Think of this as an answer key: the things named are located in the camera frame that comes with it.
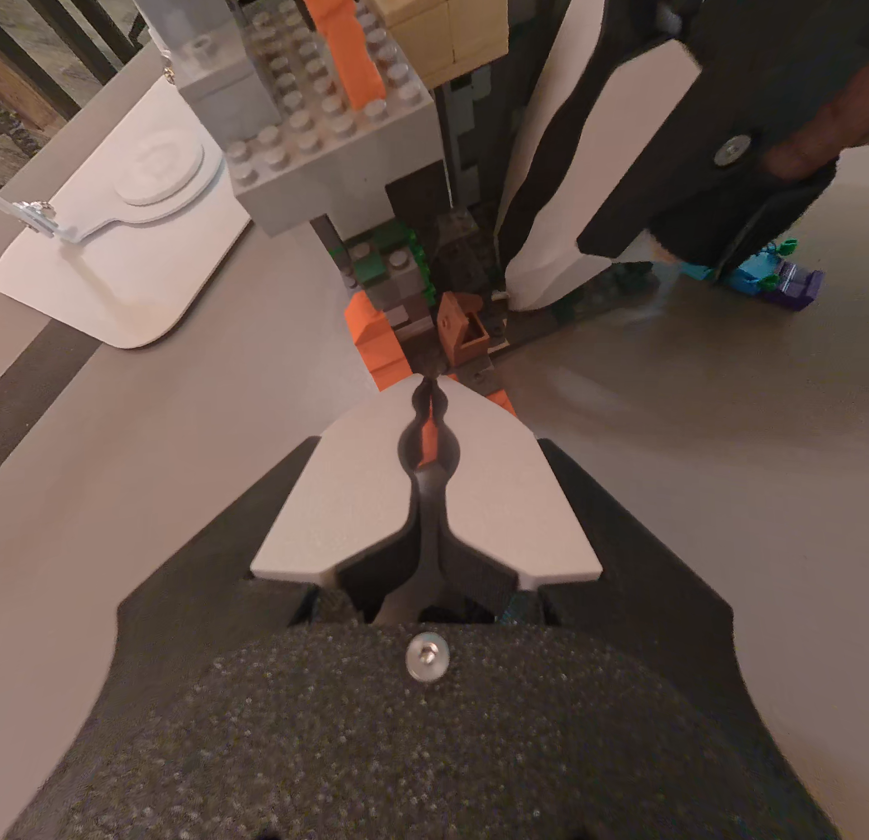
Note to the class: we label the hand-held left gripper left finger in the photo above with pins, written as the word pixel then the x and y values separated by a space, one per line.
pixel 332 507

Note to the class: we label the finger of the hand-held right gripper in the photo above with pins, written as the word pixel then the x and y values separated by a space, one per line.
pixel 550 93
pixel 631 120

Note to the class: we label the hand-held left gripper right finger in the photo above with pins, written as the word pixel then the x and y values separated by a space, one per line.
pixel 516 507

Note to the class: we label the brown toy brick chest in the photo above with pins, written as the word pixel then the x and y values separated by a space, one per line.
pixel 456 330

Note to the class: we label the zombie toy brick figure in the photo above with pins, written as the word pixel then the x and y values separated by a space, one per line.
pixel 753 279

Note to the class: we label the toy brick cave building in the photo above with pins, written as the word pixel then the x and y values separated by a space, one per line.
pixel 339 167

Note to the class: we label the person's right hand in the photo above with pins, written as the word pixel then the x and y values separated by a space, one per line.
pixel 828 133

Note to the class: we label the white stand with pole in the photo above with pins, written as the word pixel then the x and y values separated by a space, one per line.
pixel 122 262

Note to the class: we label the brown wooden panel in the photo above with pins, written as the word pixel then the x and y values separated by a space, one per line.
pixel 27 99

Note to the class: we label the black metal frame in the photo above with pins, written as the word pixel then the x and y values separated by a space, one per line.
pixel 81 11

